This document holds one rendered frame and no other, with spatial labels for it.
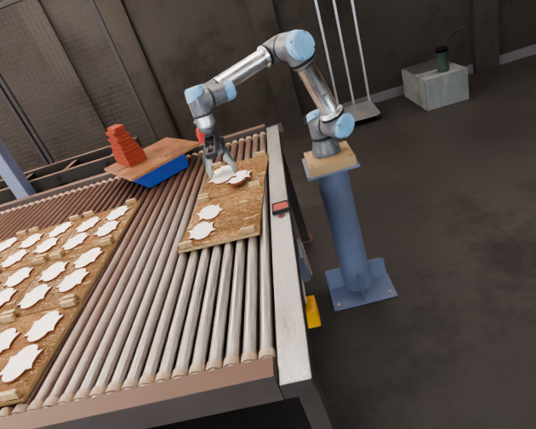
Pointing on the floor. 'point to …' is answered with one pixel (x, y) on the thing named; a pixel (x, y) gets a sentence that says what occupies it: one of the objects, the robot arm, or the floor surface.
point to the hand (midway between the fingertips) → (223, 174)
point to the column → (350, 247)
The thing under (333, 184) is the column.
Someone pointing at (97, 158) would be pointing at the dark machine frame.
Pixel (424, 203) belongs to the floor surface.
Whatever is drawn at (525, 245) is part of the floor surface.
